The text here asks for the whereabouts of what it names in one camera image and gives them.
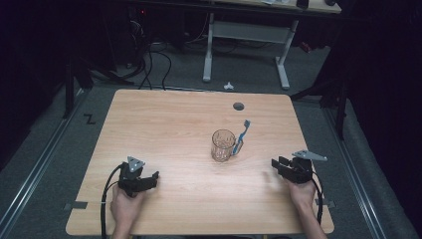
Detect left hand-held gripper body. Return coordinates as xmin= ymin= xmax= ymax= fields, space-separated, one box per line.
xmin=116 ymin=155 xmax=149 ymax=198

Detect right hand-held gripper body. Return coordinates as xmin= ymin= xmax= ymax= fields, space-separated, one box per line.
xmin=288 ymin=149 xmax=328 ymax=184

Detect blue toothbrush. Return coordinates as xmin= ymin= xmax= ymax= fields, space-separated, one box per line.
xmin=231 ymin=119 xmax=252 ymax=156

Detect clear glass mug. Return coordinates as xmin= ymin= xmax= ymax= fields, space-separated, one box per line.
xmin=210 ymin=128 xmax=245 ymax=163

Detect person's right hand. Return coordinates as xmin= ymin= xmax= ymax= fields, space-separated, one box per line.
xmin=286 ymin=178 xmax=317 ymax=209

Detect person's left hand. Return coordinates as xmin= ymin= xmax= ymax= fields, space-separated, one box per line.
xmin=109 ymin=183 xmax=147 ymax=231

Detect grey tape strip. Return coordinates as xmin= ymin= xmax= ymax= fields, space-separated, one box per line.
xmin=63 ymin=200 xmax=89 ymax=211
xmin=314 ymin=197 xmax=336 ymax=210

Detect black metal stand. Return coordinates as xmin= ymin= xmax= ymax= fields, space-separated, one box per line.
xmin=290 ymin=77 xmax=350 ymax=141
xmin=62 ymin=54 xmax=96 ymax=120

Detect black zigzag floor tape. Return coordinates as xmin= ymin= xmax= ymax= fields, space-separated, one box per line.
xmin=82 ymin=113 xmax=98 ymax=126

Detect small red floor object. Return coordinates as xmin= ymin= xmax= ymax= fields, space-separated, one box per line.
xmin=299 ymin=41 xmax=314 ymax=55

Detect white-legged wooden desk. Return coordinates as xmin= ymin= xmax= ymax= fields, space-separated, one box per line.
xmin=201 ymin=0 xmax=342 ymax=91

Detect black computer tower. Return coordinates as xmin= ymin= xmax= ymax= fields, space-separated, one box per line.
xmin=126 ymin=3 xmax=151 ymax=69

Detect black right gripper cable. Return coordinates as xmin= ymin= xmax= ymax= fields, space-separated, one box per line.
xmin=311 ymin=169 xmax=324 ymax=226

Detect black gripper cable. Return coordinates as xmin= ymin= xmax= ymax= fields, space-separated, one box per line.
xmin=311 ymin=169 xmax=324 ymax=226
xmin=100 ymin=162 xmax=126 ymax=239

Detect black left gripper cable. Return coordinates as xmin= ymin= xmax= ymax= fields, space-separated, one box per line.
xmin=100 ymin=162 xmax=126 ymax=239

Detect metal floor rail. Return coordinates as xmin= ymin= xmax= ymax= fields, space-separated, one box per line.
xmin=0 ymin=89 xmax=90 ymax=239
xmin=321 ymin=107 xmax=388 ymax=239

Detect black floor cables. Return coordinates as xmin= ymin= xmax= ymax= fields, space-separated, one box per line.
xmin=136 ymin=39 xmax=173 ymax=92

